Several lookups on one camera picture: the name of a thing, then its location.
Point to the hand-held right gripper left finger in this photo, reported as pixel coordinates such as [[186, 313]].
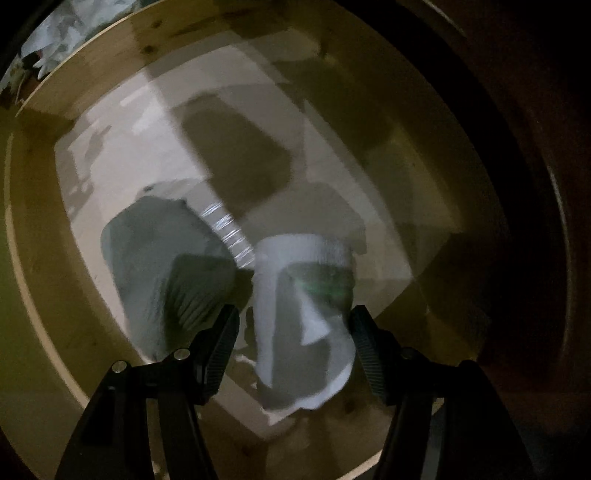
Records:
[[221, 350]]

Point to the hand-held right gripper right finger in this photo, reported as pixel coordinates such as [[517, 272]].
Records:
[[369, 350]]

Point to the wooden drawer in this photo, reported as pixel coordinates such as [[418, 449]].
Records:
[[138, 138]]

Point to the grey ribbed garment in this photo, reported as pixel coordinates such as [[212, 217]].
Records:
[[138, 258]]

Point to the brown wooden dresser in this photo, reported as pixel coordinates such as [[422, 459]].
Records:
[[531, 184]]

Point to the crumpled white paper pile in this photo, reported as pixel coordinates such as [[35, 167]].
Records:
[[55, 32]]

